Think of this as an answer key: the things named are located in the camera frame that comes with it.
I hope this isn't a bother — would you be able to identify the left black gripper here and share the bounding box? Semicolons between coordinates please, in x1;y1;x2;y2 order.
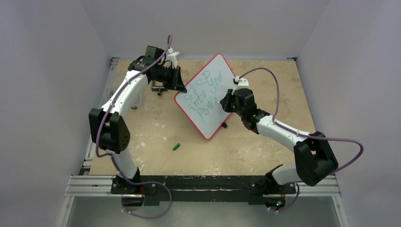
153;65;186;93

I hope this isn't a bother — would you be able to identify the pink framed whiteboard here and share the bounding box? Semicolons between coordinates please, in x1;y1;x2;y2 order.
174;53;235;140

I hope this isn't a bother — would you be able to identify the green marker cap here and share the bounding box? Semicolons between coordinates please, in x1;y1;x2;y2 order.
172;143;180;151

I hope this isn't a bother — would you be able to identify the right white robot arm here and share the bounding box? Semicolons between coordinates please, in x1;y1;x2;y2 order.
220;88;339;192

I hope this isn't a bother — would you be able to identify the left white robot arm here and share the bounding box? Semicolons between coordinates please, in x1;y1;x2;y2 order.
88;46;187;193

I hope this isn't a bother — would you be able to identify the clear plastic screw box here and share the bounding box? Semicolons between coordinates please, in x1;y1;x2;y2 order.
114;89;143;109

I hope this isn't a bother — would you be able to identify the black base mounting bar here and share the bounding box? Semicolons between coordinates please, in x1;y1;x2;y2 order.
111;175;296;206

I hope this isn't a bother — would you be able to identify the dark metal bracket tool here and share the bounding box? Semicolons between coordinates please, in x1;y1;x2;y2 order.
151;80;168;96

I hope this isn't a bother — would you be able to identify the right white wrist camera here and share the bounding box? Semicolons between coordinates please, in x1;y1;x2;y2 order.
231;76;249;95

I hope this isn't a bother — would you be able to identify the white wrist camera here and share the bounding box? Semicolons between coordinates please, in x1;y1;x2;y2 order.
231;76;249;95
166;48;184;68

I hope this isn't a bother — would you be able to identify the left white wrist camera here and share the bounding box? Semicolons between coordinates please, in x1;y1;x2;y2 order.
166;48;184;68

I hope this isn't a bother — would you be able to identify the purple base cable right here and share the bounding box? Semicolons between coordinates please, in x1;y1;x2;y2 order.
267;183;301;214

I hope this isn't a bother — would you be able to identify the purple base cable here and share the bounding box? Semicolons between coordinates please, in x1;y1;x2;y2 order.
267;183;301;214
121;182;174;220

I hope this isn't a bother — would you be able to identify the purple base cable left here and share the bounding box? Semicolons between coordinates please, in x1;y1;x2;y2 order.
121;182;174;220

